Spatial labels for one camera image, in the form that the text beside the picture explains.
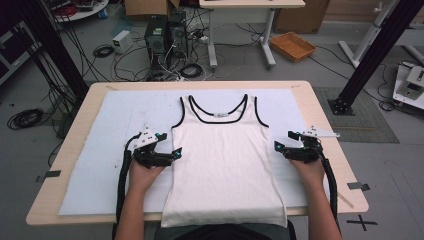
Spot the small white box device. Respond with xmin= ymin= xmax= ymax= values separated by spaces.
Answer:
xmin=111 ymin=29 xmax=134 ymax=55

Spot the white device with panel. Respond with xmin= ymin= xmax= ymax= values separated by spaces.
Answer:
xmin=392 ymin=62 xmax=424 ymax=111

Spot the person's dark clothing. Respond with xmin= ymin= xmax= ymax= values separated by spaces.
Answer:
xmin=153 ymin=219 xmax=298 ymax=240

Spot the large black cable coil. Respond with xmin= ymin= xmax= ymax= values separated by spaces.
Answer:
xmin=6 ymin=107 xmax=45 ymax=131

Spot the grey floor mat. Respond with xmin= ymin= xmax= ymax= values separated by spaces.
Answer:
xmin=312 ymin=86 xmax=400 ymax=145

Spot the black metal frame post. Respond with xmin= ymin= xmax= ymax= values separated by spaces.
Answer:
xmin=327 ymin=0 xmax=424 ymax=117
xmin=9 ymin=0 xmax=90 ymax=103

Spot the small cardboard box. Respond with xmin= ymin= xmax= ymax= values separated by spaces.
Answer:
xmin=124 ymin=0 xmax=181 ymax=18

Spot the orange woven basket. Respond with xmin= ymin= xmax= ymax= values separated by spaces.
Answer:
xmin=268 ymin=31 xmax=318 ymax=64

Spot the round white table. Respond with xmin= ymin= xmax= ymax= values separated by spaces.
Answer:
xmin=42 ymin=0 xmax=110 ymax=24

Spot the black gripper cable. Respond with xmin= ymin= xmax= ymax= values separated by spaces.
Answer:
xmin=114 ymin=132 xmax=143 ymax=232
xmin=313 ymin=139 xmax=342 ymax=233

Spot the thin wooden stick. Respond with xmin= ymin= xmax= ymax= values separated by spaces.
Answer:
xmin=336 ymin=192 xmax=355 ymax=210

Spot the white table cloth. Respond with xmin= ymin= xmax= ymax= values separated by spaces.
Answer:
xmin=58 ymin=88 xmax=335 ymax=217

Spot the black computer tower green label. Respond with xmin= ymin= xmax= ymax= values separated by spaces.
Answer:
xmin=144 ymin=15 xmax=169 ymax=66

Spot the large cardboard box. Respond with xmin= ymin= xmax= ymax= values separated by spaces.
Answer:
xmin=272 ymin=0 xmax=332 ymax=35

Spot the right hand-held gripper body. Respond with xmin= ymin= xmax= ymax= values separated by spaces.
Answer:
xmin=283 ymin=125 xmax=341 ymax=165

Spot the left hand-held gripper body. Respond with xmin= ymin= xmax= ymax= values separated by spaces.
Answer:
xmin=132 ymin=127 xmax=175 ymax=170

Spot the person's right hand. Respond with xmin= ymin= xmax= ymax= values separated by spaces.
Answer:
xmin=287 ymin=157 xmax=326 ymax=194

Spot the black tape cross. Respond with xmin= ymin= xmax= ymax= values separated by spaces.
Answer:
xmin=346 ymin=214 xmax=379 ymax=232

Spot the white desk with legs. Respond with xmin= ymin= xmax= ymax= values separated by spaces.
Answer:
xmin=198 ymin=0 xmax=307 ymax=70

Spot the small black cable coil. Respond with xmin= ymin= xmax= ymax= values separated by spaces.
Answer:
xmin=92 ymin=44 xmax=116 ymax=59

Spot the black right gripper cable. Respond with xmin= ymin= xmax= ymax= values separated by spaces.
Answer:
xmin=313 ymin=139 xmax=342 ymax=233

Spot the white metal stand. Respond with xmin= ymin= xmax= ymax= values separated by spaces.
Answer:
xmin=338 ymin=0 xmax=401 ymax=69

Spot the black tape strip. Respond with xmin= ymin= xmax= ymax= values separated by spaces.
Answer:
xmin=346 ymin=181 xmax=371 ymax=192
xmin=35 ymin=169 xmax=62 ymax=183

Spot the person's left hand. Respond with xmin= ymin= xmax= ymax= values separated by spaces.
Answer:
xmin=128 ymin=159 xmax=167 ymax=195

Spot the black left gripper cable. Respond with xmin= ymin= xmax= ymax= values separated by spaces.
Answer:
xmin=114 ymin=132 xmax=143 ymax=232

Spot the white tank top black trim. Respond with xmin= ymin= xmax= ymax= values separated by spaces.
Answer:
xmin=160 ymin=93 xmax=288 ymax=229

